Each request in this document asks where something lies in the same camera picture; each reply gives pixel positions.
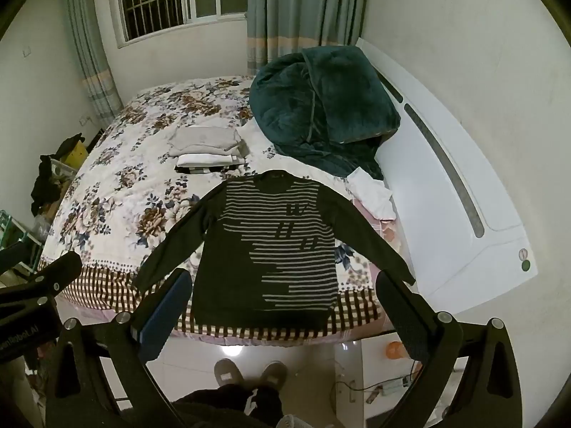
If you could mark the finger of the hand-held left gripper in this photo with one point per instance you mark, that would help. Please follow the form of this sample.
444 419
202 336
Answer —
49 274

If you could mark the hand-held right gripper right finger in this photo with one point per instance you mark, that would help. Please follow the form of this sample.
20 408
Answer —
401 316

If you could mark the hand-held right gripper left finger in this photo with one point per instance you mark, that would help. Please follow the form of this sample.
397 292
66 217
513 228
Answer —
164 321

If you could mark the dark striped sweater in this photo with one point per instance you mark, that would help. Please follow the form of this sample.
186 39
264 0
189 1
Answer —
232 276

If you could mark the pile of dark clothes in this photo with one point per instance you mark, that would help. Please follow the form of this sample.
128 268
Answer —
44 178

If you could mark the orange round object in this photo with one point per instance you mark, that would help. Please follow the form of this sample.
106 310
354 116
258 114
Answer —
396 350

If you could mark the green rack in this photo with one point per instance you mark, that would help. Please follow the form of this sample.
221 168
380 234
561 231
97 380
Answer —
11 227

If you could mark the white power strip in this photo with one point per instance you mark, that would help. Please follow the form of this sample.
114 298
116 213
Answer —
395 385

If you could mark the person's left shoe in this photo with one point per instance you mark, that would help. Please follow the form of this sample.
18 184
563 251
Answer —
227 372

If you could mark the person's shoe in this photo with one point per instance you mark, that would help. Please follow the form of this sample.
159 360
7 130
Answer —
274 374
227 372

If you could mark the pink cloth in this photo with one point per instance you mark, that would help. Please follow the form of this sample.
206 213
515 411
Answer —
388 232

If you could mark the person's dark pants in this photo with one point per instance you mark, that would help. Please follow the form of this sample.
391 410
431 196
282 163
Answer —
223 405

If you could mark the white bed headboard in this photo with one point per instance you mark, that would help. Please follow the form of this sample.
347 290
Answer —
499 249

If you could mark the yellow box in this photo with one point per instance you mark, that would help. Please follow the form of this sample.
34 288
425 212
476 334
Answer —
75 155

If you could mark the person's right shoe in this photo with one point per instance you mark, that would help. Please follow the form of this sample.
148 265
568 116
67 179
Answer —
274 374

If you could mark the floral bed quilt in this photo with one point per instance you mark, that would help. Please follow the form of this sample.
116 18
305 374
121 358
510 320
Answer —
134 178

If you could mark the white crumpled cloth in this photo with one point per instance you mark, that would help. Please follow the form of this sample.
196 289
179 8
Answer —
370 191

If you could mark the dark striped folded garment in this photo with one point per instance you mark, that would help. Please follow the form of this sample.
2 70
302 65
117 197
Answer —
196 169

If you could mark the beige folded garment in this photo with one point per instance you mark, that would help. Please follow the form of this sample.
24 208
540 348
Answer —
205 139

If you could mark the grey-green curtain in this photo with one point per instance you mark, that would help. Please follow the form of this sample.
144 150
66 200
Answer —
93 62
303 9

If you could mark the dark green plush blanket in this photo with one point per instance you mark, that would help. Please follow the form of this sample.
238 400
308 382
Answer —
303 107

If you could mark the barred window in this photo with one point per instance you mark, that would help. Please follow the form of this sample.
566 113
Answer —
156 0

